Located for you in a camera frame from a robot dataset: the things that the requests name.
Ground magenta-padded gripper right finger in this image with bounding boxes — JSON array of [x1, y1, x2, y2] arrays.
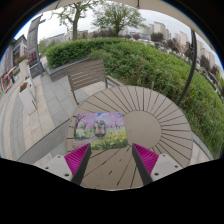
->
[[131, 143, 184, 187]]

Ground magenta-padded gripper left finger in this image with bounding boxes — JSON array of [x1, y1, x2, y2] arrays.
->
[[42, 143, 93, 187]]

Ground flower print mouse pad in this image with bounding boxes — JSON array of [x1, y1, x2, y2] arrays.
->
[[72, 111, 129, 151]]

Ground white flower planter box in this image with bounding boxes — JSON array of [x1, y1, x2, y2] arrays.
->
[[18, 81, 38, 115], [16, 54, 31, 81]]

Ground brown slatted outdoor chair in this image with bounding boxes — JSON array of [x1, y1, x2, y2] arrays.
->
[[64, 59, 123, 106]]

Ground green trimmed hedge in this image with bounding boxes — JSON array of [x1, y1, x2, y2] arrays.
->
[[44, 37, 224, 158]]

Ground dark curved parasol pole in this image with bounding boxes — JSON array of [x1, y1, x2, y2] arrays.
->
[[176, 29, 198, 107]]

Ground grey shopfront building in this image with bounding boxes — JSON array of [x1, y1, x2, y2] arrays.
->
[[0, 33, 29, 98]]

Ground grey sign pillar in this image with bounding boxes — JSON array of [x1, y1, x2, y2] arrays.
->
[[27, 13, 47, 79]]

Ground tall bare-trunk tree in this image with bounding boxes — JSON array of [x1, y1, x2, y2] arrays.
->
[[53, 0, 101, 42]]

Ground distant apartment buildings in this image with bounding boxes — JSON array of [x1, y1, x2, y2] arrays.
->
[[38, 21, 224, 81]]

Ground round leafy tree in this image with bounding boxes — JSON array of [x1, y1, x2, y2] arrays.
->
[[91, 1, 147, 38]]

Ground beige parasol canopy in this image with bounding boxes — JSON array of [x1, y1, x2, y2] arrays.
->
[[36, 0, 204, 38]]

